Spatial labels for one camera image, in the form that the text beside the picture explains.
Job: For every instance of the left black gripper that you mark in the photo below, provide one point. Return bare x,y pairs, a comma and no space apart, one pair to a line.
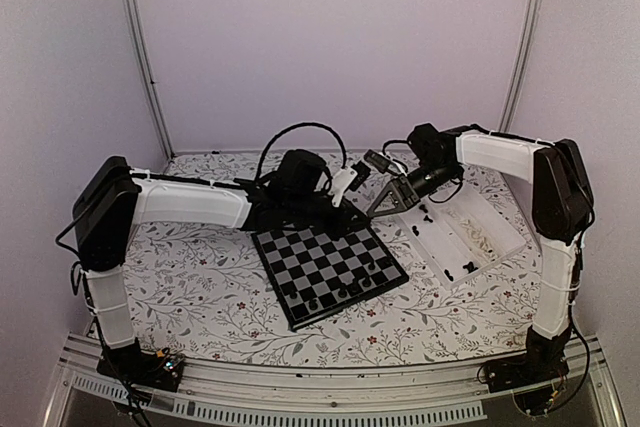
343,227

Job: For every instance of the left aluminium frame post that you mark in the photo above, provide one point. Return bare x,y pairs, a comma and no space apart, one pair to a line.
146,73

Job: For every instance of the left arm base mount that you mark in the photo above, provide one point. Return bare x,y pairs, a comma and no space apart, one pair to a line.
161,370

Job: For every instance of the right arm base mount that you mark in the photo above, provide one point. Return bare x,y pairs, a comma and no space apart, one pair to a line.
535,387

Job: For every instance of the black and grey chessboard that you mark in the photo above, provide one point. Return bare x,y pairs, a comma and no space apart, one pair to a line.
316,266

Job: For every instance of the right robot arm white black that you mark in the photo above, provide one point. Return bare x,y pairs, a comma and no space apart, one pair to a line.
562,211

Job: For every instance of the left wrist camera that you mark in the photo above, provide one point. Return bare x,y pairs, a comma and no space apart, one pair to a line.
347,179

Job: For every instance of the aluminium frame post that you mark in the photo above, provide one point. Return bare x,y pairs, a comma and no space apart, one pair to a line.
518,75
146,73

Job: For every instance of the right aluminium frame post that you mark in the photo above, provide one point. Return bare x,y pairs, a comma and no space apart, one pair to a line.
518,75

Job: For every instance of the front aluminium rail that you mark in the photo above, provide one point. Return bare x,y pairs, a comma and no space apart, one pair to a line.
229,394

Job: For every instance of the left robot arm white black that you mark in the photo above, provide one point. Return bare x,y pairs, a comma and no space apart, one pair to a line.
119,201

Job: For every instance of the white plastic compartment tray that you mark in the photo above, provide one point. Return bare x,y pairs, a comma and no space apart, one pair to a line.
444,250

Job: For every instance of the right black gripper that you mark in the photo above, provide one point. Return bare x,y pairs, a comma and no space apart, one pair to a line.
393,188

